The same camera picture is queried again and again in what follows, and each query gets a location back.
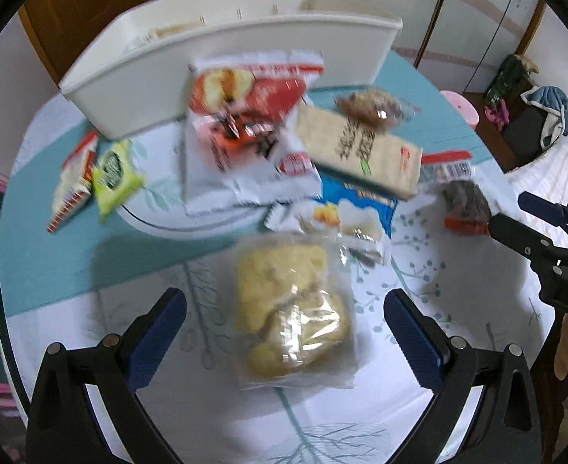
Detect blue white cloth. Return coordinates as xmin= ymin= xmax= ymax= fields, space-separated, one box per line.
xmin=520 ymin=86 xmax=568 ymax=150

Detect floral sliding door wardrobe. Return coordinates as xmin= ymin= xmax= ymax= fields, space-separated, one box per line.
xmin=298 ymin=0 xmax=555 ymax=92

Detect white red fruit chips bag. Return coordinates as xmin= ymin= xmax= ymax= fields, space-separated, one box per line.
xmin=182 ymin=49 xmax=326 ymax=217

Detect dark bag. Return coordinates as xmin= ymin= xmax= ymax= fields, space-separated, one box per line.
xmin=501 ymin=104 xmax=555 ymax=172

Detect white plastic storage bin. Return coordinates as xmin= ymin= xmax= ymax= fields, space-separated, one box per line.
xmin=59 ymin=0 xmax=404 ymax=140

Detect plain yellow pastry bag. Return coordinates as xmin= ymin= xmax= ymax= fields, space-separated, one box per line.
xmin=233 ymin=234 xmax=359 ymax=391

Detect blue snack packet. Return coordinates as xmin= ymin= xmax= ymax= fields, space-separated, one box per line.
xmin=264 ymin=174 xmax=399 ymax=266

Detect clear mixed nut packet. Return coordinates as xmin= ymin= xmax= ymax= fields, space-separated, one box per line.
xmin=334 ymin=88 xmax=420 ymax=131

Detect dark cake packet red edges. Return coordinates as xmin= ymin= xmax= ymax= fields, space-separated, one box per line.
xmin=421 ymin=151 xmax=495 ymax=237

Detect beige cracker packet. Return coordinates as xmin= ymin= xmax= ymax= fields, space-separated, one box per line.
xmin=296 ymin=105 xmax=424 ymax=200

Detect red white small packet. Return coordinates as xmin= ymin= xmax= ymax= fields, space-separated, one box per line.
xmin=47 ymin=131 xmax=100 ymax=235

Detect green cardboard box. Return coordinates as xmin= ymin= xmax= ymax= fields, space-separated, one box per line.
xmin=484 ymin=54 xmax=538 ymax=102

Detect checked bed blanket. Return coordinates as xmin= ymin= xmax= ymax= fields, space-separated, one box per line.
xmin=506 ymin=135 xmax=568 ymax=233

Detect pink plastic stool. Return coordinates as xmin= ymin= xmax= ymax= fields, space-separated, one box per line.
xmin=439 ymin=89 xmax=480 ymax=131

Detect pink plastic toy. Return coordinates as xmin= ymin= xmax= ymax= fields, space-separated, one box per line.
xmin=484 ymin=101 xmax=512 ymax=129

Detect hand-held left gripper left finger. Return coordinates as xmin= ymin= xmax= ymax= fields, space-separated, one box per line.
xmin=25 ymin=287 xmax=188 ymax=464

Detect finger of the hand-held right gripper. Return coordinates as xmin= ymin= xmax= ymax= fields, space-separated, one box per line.
xmin=487 ymin=213 xmax=556 ymax=264
xmin=518 ymin=192 xmax=568 ymax=252

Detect green small packet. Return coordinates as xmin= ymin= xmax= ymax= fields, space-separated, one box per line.
xmin=90 ymin=139 xmax=147 ymax=223

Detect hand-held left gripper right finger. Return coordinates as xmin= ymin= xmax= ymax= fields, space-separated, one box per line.
xmin=384 ymin=288 xmax=543 ymax=464

